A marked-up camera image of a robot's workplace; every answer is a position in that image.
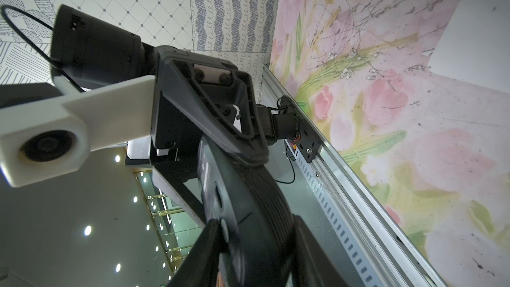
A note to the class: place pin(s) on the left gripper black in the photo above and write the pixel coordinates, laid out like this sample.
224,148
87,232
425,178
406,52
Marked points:
197,95

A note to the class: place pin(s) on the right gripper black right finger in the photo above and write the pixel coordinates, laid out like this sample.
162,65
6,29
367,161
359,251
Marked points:
311,265

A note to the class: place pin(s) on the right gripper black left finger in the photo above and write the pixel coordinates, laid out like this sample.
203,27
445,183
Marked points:
201,267

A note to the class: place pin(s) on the black wireless mouse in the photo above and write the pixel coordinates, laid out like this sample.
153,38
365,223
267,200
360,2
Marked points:
256,224

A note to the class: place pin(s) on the silver laptop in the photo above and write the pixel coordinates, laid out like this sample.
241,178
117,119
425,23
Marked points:
475,45

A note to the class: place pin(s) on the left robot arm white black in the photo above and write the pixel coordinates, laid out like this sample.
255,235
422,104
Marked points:
88,54

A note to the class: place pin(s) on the aluminium mounting rail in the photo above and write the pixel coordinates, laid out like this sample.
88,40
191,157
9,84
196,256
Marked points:
359,237

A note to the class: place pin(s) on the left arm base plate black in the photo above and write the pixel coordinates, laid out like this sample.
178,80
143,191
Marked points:
294,126

